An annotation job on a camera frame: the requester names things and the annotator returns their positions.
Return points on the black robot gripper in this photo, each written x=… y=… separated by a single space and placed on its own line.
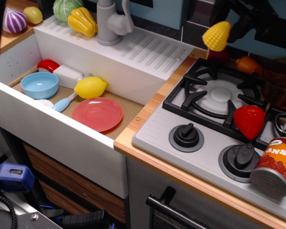
x=253 y=14

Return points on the yellow toy corn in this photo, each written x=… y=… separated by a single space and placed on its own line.
x=216 y=37

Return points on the pink plastic plate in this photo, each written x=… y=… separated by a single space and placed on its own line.
x=100 y=114

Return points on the dark red toy apple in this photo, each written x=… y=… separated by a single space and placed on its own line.
x=223 y=56

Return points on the orange toy fruit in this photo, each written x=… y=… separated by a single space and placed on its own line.
x=247 y=65

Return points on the orange transparent toy pot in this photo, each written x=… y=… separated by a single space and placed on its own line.
x=272 y=78

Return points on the red toy strawberry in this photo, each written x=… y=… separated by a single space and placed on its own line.
x=249 y=120

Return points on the black stove grate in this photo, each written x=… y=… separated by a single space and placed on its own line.
x=210 y=93

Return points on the grey toy faucet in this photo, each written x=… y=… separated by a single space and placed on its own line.
x=111 y=25

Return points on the left black stove knob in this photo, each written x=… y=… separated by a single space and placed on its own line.
x=186 y=138

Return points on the black stove knob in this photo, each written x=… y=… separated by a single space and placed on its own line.
x=186 y=138
x=238 y=161

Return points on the grey toy stove top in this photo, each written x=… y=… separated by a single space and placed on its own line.
x=153 y=137

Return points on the right black stove knob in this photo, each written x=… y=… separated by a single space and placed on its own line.
x=238 y=161

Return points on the yellow toy bell pepper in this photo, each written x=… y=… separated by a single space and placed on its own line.
x=82 y=21

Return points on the yellow toy lemon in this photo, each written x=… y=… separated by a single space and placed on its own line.
x=90 y=87

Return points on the orange toy beans can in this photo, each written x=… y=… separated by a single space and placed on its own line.
x=269 y=174

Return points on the green toy cabbage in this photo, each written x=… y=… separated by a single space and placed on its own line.
x=62 y=8

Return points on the white toy block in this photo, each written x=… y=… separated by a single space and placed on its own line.
x=67 y=76

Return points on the white toy sink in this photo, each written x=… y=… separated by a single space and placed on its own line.
x=134 y=70

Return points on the red and white toy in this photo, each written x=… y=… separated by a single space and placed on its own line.
x=47 y=66

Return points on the light blue toy spoon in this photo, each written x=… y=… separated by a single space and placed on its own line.
x=61 y=105

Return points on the yellow toy potato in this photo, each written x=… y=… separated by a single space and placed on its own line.
x=33 y=14

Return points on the white round toy lid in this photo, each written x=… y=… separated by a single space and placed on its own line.
x=46 y=102

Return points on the light blue plastic bowl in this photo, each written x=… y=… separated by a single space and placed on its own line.
x=40 y=85

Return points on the purple striped toy onion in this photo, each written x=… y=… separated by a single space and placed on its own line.
x=14 y=21

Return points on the wooden drawer front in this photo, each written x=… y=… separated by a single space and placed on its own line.
x=71 y=191

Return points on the blue clamp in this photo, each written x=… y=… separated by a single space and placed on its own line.
x=16 y=178

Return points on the black oven door handle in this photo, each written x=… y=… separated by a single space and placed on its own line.
x=162 y=205

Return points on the black ridged tool handle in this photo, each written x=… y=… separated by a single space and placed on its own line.
x=93 y=220

